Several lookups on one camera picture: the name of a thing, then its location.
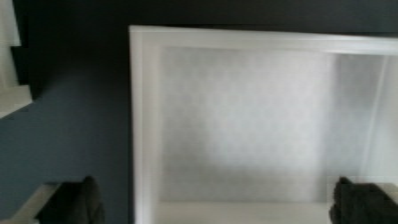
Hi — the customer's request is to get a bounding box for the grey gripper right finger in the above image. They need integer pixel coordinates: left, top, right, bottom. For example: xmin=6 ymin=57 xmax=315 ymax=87
xmin=329 ymin=177 xmax=398 ymax=224

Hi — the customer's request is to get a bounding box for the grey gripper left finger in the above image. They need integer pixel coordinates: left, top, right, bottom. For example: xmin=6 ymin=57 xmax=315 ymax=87
xmin=38 ymin=176 xmax=105 ymax=224

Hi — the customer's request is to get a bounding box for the white drawer cabinet box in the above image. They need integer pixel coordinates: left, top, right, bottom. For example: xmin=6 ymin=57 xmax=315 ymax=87
xmin=0 ymin=0 xmax=33 ymax=119

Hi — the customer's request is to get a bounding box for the white front drawer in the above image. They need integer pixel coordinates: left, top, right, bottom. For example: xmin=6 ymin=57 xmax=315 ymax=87
xmin=130 ymin=26 xmax=398 ymax=224

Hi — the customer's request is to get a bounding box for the white front fence rail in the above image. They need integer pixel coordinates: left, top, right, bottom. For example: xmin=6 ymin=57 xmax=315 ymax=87
xmin=0 ymin=183 xmax=61 ymax=224

